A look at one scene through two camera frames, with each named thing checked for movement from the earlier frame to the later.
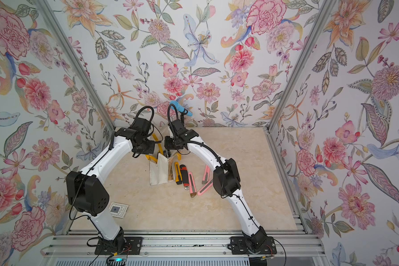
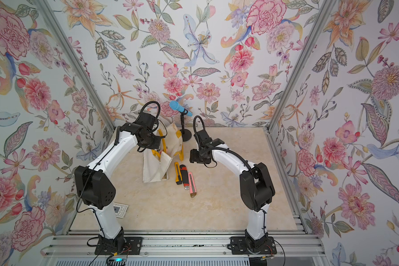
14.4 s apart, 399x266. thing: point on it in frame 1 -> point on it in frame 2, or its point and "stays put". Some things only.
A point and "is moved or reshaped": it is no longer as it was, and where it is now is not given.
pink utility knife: [193, 189] stays put
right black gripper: [168, 145] -> [193, 157]
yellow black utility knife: [178, 174] stays put
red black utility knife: [184, 172] stays put
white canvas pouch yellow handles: [162, 170] is moved or reshaped
